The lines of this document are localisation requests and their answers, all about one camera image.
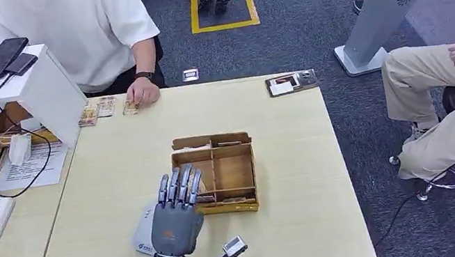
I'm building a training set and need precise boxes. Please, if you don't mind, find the brown cardboard box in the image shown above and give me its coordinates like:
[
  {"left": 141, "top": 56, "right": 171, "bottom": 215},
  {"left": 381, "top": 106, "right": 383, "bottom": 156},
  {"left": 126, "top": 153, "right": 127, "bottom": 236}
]
[{"left": 0, "top": 94, "right": 61, "bottom": 153}]

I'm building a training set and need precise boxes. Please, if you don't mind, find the black floor cable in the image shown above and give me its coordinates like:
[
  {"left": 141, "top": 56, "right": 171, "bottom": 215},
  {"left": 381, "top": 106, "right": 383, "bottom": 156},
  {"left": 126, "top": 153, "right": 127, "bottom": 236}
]
[{"left": 291, "top": 110, "right": 455, "bottom": 257}]

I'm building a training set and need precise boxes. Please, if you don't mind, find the white box stand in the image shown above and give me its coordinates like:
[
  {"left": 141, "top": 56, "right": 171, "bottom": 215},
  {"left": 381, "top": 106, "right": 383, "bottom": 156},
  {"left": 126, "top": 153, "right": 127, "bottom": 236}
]
[{"left": 0, "top": 36, "right": 96, "bottom": 162}]

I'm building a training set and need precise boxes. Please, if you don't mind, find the white power adapter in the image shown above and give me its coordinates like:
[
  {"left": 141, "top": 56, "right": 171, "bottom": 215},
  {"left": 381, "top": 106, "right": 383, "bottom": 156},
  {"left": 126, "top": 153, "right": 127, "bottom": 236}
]
[{"left": 4, "top": 132, "right": 37, "bottom": 168}]

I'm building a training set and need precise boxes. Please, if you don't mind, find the black wrist watch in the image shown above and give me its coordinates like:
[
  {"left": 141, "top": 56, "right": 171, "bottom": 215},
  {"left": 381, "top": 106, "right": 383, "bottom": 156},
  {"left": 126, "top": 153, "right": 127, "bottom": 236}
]
[{"left": 134, "top": 69, "right": 156, "bottom": 83}]

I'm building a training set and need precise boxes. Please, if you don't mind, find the white printed paper sheet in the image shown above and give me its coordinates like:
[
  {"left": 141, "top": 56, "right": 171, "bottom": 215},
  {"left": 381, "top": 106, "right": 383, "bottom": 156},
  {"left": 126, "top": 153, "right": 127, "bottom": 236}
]
[{"left": 0, "top": 138, "right": 75, "bottom": 195}]

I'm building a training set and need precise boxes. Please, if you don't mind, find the yellow printed card stack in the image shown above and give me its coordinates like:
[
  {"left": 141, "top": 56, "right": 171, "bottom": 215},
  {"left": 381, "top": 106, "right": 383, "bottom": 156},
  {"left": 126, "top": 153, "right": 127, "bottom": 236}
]
[{"left": 120, "top": 98, "right": 142, "bottom": 118}]

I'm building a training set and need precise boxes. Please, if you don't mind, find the wooden compartment card box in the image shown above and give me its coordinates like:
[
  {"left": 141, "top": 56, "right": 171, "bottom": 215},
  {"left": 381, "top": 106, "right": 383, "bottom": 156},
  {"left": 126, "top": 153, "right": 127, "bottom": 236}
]
[{"left": 166, "top": 125, "right": 265, "bottom": 226}]

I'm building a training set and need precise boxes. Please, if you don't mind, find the silver floor plate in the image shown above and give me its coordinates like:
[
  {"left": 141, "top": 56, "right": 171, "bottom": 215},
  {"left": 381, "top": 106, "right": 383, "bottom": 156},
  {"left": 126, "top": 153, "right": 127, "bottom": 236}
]
[{"left": 181, "top": 66, "right": 201, "bottom": 84}]

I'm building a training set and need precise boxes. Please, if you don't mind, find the yellow floor tape square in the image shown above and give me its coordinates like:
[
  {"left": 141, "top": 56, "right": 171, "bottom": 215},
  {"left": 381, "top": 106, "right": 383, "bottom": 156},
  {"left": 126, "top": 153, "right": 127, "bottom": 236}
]
[{"left": 185, "top": 0, "right": 262, "bottom": 38}]

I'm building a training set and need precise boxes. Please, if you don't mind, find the person in white top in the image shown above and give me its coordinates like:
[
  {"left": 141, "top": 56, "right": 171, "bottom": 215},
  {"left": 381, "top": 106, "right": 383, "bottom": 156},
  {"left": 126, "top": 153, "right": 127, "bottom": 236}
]
[{"left": 0, "top": 0, "right": 173, "bottom": 132}]

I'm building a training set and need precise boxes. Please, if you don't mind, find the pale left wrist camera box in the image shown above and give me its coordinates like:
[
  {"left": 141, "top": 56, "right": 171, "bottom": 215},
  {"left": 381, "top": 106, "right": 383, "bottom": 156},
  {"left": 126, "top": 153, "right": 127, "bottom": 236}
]
[{"left": 220, "top": 234, "right": 250, "bottom": 257}]

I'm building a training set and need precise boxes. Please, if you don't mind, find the black shoe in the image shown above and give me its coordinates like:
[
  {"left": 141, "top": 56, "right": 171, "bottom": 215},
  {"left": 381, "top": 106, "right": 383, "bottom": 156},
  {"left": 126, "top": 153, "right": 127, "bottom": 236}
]
[{"left": 350, "top": 0, "right": 370, "bottom": 17}]

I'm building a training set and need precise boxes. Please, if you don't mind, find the person's hand with watch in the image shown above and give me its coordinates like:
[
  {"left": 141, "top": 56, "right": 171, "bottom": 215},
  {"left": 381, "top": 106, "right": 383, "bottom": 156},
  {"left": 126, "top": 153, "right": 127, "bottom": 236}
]
[{"left": 123, "top": 74, "right": 163, "bottom": 110}]

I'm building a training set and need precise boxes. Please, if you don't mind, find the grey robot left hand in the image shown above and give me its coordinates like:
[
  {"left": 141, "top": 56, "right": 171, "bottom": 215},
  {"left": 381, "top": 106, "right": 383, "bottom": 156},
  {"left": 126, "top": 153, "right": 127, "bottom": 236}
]
[{"left": 138, "top": 162, "right": 216, "bottom": 257}]

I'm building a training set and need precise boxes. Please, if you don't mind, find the large black phone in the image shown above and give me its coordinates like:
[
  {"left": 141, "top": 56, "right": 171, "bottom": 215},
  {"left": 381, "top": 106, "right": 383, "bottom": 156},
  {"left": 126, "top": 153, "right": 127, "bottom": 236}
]
[{"left": 0, "top": 35, "right": 35, "bottom": 79}]

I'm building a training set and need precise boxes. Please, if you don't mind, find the black tray with cards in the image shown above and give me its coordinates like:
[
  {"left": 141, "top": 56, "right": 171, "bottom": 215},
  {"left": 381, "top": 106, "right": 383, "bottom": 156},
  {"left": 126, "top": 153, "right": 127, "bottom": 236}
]
[{"left": 264, "top": 67, "right": 321, "bottom": 100}]

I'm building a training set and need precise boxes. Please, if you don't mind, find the chrome base stool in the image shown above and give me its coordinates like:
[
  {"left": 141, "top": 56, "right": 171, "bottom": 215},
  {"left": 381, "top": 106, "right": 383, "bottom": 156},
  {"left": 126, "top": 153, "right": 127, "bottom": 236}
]
[{"left": 377, "top": 85, "right": 455, "bottom": 211}]

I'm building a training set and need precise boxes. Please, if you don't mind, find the seated person in beige trousers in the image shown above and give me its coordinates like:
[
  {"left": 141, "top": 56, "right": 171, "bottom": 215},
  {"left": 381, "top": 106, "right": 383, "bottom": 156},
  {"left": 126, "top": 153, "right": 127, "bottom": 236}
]
[{"left": 374, "top": 38, "right": 455, "bottom": 188}]

